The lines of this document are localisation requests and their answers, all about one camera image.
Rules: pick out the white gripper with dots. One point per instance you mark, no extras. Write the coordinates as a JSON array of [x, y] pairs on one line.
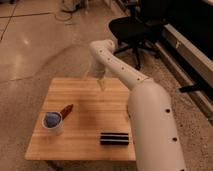
[[97, 70]]

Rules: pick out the dark red pepper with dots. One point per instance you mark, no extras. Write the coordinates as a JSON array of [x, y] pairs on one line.
[[66, 111]]

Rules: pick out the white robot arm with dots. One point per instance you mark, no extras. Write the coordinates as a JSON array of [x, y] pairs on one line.
[[154, 132]]

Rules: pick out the wooden table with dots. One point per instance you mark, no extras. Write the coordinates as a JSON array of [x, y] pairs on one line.
[[94, 112]]

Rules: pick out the black striped rectangular block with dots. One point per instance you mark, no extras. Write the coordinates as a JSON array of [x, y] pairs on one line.
[[114, 138]]

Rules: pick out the white cup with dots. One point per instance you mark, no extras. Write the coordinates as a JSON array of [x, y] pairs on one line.
[[57, 130]]

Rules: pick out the blue cloth ball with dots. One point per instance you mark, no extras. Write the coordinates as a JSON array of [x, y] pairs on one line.
[[52, 119]]

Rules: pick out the black office chair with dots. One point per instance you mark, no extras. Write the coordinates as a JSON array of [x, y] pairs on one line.
[[144, 24]]

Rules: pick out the long white-edged bench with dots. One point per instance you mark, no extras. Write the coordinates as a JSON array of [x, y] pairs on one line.
[[188, 37]]

